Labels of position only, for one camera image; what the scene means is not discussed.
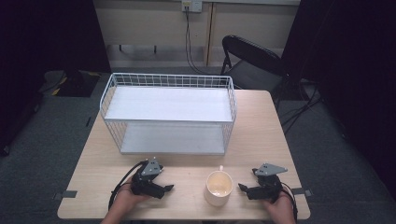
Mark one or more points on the white cup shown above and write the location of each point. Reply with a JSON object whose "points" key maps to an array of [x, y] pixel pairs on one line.
{"points": [[218, 194]]}

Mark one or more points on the black stand base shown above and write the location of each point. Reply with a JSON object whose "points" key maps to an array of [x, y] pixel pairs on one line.
{"points": [[76, 82]]}

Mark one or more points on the dark curtain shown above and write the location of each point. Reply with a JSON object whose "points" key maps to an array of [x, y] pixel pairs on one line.
{"points": [[46, 46], [351, 62]]}

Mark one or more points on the white wall socket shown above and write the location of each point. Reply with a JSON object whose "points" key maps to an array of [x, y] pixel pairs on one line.
{"points": [[192, 5]]}

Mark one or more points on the person's right hand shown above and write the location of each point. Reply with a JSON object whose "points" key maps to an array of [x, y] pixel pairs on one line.
{"points": [[280, 203]]}

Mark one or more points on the black folding chair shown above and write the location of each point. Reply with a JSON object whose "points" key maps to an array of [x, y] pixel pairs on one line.
{"points": [[252, 60]]}

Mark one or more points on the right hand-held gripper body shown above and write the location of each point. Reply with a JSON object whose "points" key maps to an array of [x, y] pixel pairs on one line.
{"points": [[269, 180]]}

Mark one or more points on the grey tape strip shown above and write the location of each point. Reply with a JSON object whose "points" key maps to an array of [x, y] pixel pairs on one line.
{"points": [[301, 191], [66, 194]]}

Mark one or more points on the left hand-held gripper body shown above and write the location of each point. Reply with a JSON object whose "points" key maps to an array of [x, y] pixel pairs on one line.
{"points": [[146, 179]]}

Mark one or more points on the small black floor marker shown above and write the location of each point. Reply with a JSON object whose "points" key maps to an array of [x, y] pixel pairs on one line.
{"points": [[88, 121]]}

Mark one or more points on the person's left hand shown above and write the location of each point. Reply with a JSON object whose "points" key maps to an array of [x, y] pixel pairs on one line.
{"points": [[132, 199]]}

